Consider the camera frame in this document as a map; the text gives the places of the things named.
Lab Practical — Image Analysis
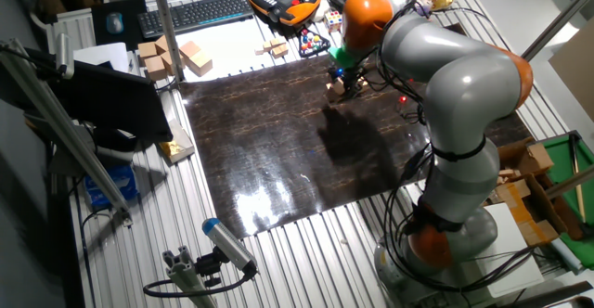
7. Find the black cable adapter with led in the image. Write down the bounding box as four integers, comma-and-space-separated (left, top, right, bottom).
401, 152, 421, 180

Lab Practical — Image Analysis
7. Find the blue tissue pack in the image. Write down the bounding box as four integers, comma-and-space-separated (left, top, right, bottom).
83, 163, 139, 210

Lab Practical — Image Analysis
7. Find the dark marble pattern mat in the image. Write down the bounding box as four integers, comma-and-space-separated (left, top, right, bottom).
178, 45, 535, 240

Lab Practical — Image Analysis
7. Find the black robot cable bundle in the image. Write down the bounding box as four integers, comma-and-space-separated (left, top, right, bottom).
359, 1, 558, 295

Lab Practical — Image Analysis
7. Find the black monitor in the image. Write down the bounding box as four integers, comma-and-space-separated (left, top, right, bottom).
25, 47, 174, 145

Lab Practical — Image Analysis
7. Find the grey computer mouse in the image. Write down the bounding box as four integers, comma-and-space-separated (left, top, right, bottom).
105, 11, 125, 35

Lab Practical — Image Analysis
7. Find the silver stick camera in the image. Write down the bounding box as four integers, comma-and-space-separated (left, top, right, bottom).
55, 32, 75, 81

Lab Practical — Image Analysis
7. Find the white board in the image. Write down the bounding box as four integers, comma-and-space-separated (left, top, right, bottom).
463, 203, 545, 300

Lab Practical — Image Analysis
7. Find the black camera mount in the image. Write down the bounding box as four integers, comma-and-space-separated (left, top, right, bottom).
194, 247, 224, 289

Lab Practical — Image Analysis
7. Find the large white paper sheet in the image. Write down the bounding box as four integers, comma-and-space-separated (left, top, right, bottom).
174, 18, 303, 84

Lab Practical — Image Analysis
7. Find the green mini pool table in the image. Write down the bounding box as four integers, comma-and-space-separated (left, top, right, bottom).
540, 130, 594, 270

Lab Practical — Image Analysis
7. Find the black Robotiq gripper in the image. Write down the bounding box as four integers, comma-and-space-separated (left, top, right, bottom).
327, 65, 362, 100

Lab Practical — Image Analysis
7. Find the aluminium frame post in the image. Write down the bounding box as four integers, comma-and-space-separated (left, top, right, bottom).
522, 0, 594, 62
148, 0, 187, 80

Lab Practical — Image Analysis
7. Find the short aluminium profile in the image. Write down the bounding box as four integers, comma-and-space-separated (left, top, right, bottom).
161, 245, 219, 308

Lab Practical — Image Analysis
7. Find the small white paper sheet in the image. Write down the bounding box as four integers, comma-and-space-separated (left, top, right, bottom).
72, 42, 130, 73

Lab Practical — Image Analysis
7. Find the brown cardboard sheet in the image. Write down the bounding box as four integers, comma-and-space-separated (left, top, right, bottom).
549, 18, 594, 123

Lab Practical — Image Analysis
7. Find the silver camera with blue cap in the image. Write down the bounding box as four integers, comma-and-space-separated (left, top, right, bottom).
201, 217, 259, 275

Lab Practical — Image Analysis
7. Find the green gripper mount adapter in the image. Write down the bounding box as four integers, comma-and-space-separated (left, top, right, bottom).
328, 45, 359, 71

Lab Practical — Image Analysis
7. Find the black triangle ball tray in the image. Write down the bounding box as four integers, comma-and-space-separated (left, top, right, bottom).
297, 28, 332, 59

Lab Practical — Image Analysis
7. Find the diagonal aluminium frame bar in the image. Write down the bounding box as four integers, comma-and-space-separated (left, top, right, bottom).
0, 38, 134, 228

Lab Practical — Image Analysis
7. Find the Rubik's cube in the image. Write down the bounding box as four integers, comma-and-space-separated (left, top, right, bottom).
323, 9, 343, 33

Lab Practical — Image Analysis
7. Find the wooden cue stick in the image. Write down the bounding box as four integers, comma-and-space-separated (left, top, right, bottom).
569, 134, 587, 224

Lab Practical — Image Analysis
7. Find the black computer keyboard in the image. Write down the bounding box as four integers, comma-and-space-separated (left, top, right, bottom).
136, 0, 255, 39

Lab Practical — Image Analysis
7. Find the open box with gold foil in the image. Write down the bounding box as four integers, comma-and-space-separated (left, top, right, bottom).
159, 120, 196, 165

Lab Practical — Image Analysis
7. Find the black camera cable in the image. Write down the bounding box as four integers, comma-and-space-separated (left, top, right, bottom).
142, 270, 259, 299

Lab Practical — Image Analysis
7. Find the black mouse pad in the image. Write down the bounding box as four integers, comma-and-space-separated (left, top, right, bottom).
90, 0, 149, 52

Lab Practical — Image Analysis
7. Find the big cardboard box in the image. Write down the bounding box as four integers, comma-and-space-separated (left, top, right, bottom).
482, 173, 586, 249

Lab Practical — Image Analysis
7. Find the small cardboard box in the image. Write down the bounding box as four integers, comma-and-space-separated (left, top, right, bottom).
496, 136, 556, 179

